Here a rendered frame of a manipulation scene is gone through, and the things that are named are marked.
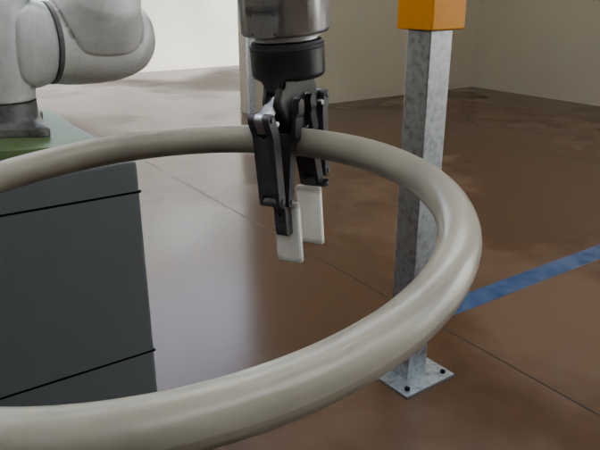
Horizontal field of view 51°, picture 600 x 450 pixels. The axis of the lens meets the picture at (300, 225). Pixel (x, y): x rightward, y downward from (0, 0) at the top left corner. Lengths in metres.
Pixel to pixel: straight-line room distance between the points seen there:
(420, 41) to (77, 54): 0.82
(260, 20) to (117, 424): 0.43
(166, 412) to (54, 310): 0.97
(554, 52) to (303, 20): 6.79
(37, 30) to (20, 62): 0.06
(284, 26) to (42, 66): 0.73
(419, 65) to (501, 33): 6.12
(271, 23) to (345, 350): 0.38
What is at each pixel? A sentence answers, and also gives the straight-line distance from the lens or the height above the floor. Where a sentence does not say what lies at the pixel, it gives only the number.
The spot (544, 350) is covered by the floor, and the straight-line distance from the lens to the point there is 2.23.
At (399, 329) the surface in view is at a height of 0.93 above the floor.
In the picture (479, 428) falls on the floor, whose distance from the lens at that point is 1.83.
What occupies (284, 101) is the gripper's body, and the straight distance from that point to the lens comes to 0.63.
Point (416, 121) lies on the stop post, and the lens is 1.68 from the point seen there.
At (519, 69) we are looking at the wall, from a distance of 7.61.
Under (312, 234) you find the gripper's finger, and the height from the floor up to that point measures 0.83.
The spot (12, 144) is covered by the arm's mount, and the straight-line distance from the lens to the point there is 1.21.
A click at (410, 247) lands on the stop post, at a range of 1.77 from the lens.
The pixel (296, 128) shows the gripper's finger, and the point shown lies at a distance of 0.65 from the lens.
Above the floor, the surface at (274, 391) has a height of 0.92.
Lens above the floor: 1.09
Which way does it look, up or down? 20 degrees down
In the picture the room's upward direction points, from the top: straight up
